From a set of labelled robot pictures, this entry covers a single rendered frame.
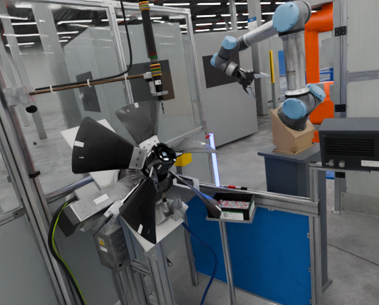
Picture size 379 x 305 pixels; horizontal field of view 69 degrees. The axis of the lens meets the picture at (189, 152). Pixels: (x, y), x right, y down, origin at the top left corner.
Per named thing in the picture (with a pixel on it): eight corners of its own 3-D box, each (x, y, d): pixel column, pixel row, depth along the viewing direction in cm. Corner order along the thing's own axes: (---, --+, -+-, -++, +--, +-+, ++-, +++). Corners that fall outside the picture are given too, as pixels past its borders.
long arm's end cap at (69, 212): (62, 218, 109) (69, 204, 101) (73, 233, 108) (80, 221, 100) (55, 221, 107) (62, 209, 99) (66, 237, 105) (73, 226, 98)
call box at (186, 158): (164, 166, 181) (161, 151, 178) (174, 161, 189) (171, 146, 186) (183, 169, 171) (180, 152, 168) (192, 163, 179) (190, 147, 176)
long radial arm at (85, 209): (120, 187, 130) (129, 174, 123) (129, 200, 129) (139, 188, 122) (62, 218, 109) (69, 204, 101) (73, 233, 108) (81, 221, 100)
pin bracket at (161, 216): (150, 215, 130) (158, 206, 124) (158, 210, 134) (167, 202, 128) (156, 226, 129) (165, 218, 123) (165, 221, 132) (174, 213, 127)
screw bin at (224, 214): (207, 219, 141) (205, 206, 139) (217, 203, 156) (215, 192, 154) (249, 222, 132) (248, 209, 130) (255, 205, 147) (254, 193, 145)
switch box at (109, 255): (114, 254, 157) (104, 220, 151) (131, 262, 148) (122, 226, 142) (100, 264, 150) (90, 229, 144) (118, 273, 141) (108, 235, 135)
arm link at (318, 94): (315, 110, 156) (332, 92, 146) (304, 118, 148) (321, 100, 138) (299, 96, 160) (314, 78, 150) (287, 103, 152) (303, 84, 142)
